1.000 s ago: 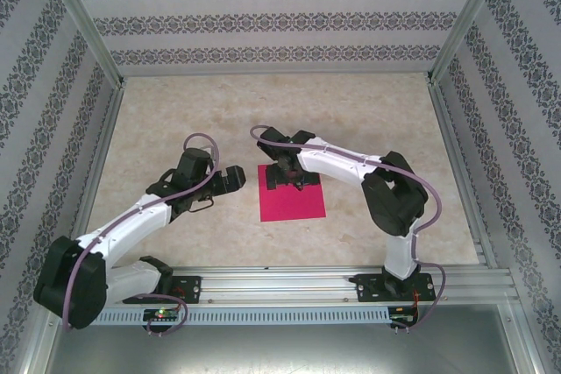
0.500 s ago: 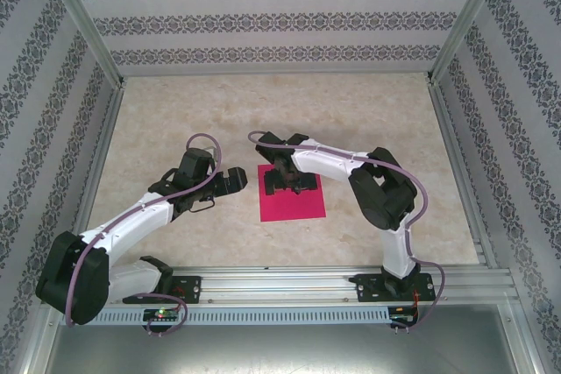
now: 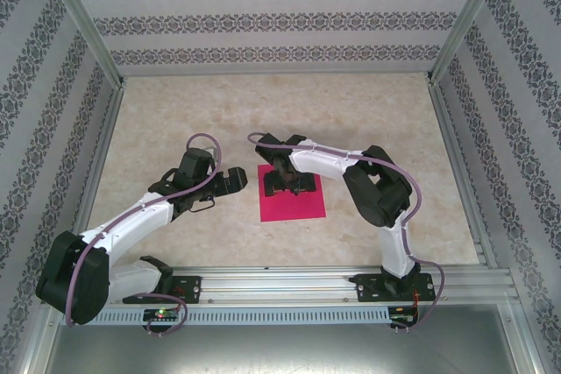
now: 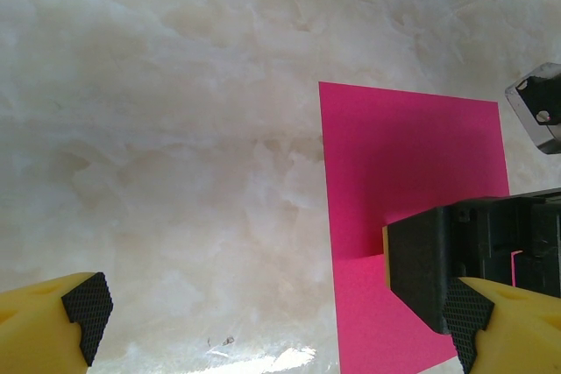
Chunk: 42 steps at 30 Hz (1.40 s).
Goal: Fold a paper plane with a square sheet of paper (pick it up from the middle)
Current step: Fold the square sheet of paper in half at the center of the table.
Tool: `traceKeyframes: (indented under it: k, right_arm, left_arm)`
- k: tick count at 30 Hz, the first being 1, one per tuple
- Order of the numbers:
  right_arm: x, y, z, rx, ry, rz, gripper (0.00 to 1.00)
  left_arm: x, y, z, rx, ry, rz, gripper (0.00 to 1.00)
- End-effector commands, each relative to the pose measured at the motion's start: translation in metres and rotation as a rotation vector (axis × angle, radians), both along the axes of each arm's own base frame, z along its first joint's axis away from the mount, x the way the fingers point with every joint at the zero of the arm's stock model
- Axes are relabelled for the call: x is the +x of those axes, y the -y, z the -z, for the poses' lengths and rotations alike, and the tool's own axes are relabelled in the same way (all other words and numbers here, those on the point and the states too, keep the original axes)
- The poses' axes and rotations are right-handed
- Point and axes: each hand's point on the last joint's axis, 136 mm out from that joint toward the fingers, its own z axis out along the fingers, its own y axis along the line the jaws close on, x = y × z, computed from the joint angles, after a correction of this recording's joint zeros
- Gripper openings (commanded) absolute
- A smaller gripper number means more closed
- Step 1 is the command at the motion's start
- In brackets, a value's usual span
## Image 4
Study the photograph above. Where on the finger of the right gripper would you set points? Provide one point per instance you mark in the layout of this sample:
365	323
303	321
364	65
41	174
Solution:
416	260

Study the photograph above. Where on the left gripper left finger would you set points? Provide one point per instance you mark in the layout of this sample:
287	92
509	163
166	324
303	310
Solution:
39	326

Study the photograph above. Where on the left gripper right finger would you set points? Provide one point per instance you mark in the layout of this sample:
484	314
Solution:
508	330

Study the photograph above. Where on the magenta cloth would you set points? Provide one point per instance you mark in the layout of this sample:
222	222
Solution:
394	150

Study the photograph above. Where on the silver metal corner bracket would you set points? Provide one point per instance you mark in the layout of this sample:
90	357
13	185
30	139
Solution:
537	115

